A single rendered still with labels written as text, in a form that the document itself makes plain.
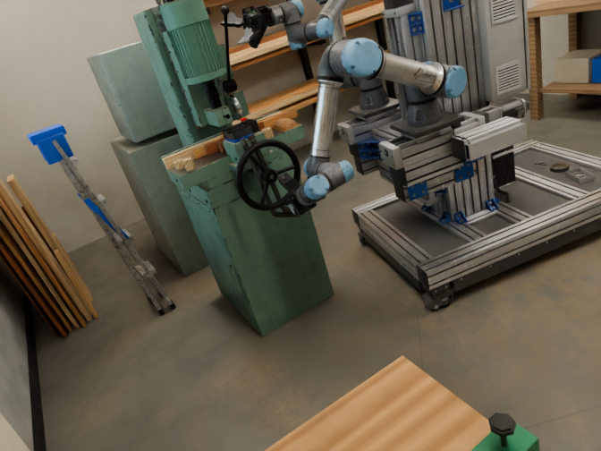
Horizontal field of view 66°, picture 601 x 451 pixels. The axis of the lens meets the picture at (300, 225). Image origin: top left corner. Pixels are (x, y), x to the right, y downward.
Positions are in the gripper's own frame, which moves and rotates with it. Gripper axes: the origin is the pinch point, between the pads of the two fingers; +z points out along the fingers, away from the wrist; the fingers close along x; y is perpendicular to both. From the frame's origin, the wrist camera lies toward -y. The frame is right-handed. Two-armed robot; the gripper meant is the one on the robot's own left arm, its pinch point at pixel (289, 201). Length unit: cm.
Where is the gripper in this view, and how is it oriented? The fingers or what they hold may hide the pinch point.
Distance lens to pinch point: 187.9
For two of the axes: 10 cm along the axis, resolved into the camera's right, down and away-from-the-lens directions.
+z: -2.7, 1.6, 9.5
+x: 8.1, -4.9, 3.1
